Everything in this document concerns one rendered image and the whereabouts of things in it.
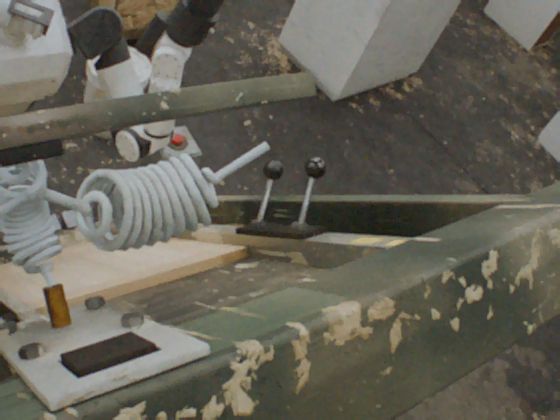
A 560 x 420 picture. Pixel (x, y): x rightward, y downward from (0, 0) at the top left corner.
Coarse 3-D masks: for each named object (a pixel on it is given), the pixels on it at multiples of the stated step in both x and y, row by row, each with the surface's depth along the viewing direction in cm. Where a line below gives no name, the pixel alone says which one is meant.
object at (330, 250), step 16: (208, 240) 123; (224, 240) 118; (240, 240) 113; (256, 240) 109; (272, 240) 105; (288, 240) 101; (304, 240) 98; (320, 240) 96; (336, 240) 94; (384, 240) 88; (256, 256) 110; (272, 256) 106; (288, 256) 102; (304, 256) 99; (320, 256) 96; (336, 256) 93; (352, 256) 90
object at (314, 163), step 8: (312, 160) 103; (320, 160) 103; (304, 168) 104; (312, 168) 103; (320, 168) 103; (312, 176) 103; (320, 176) 104; (312, 184) 104; (304, 200) 103; (304, 208) 103; (304, 216) 103; (296, 224) 102; (304, 224) 102
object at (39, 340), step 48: (48, 144) 37; (0, 192) 39; (48, 240) 44; (0, 288) 82; (48, 288) 44; (0, 336) 44; (48, 336) 42; (96, 336) 41; (144, 336) 39; (192, 336) 38; (48, 384) 33; (96, 384) 32
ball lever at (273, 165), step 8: (272, 160) 113; (264, 168) 113; (272, 168) 112; (280, 168) 113; (264, 176) 114; (272, 176) 113; (280, 176) 114; (264, 192) 113; (264, 200) 113; (264, 208) 113; (256, 224) 111; (264, 224) 112
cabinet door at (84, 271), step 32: (64, 256) 137; (96, 256) 130; (128, 256) 124; (160, 256) 118; (192, 256) 111; (224, 256) 109; (32, 288) 107; (64, 288) 103; (96, 288) 97; (128, 288) 99
